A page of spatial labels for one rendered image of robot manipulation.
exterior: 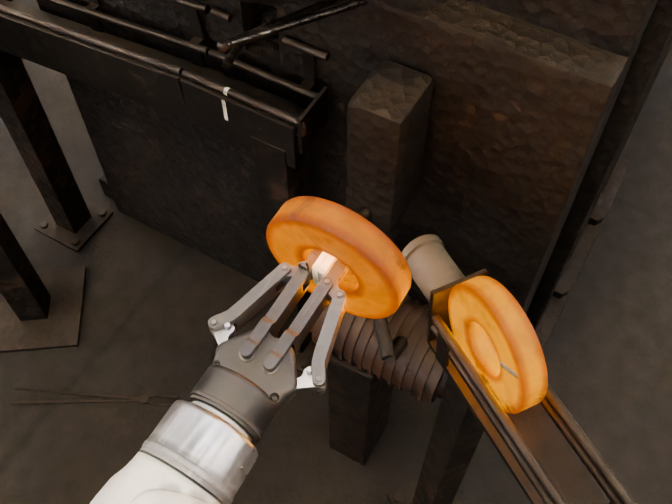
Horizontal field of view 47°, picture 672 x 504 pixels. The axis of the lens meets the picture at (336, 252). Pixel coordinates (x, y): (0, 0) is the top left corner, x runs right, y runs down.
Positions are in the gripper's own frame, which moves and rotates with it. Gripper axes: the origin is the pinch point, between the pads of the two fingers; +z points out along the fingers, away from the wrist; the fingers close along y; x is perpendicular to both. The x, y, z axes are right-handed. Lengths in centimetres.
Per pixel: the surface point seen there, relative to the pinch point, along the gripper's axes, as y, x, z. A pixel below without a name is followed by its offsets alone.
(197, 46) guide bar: -41, -16, 29
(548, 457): 27.7, -20.2, -1.3
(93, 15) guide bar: -61, -18, 28
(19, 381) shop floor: -69, -84, -17
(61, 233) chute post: -86, -85, 16
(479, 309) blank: 14.3, -8.5, 5.7
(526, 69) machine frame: 6.7, -0.7, 32.8
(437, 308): 9.3, -16.1, 7.3
